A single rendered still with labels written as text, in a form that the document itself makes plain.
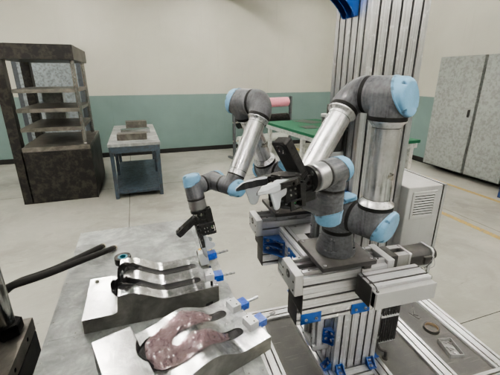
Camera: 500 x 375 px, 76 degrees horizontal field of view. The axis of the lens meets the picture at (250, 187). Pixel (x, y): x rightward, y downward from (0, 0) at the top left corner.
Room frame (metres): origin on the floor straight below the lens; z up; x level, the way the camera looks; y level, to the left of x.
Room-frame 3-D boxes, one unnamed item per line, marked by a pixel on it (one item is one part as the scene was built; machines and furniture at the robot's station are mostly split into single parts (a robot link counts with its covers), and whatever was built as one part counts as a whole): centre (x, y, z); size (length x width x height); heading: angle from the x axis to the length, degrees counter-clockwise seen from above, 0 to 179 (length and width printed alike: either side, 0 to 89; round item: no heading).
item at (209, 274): (1.16, 0.13, 0.89); 0.13 x 0.05 x 0.05; 109
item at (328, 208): (0.86, -0.21, 1.34); 0.11 x 0.08 x 0.11; 41
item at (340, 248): (1.12, -0.34, 1.09); 0.15 x 0.15 x 0.10
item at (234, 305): (1.03, 0.02, 0.86); 0.13 x 0.05 x 0.05; 126
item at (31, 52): (5.02, 2.92, 1.03); 1.54 x 0.94 x 2.06; 19
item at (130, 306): (1.13, 0.40, 0.87); 0.50 x 0.26 x 0.14; 109
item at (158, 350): (0.83, 0.21, 0.90); 0.26 x 0.18 x 0.08; 126
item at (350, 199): (1.11, -0.34, 1.20); 0.13 x 0.12 x 0.14; 41
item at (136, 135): (5.34, 1.92, 0.46); 1.90 x 0.70 x 0.92; 19
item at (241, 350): (0.82, 0.21, 0.86); 0.50 x 0.26 x 0.11; 126
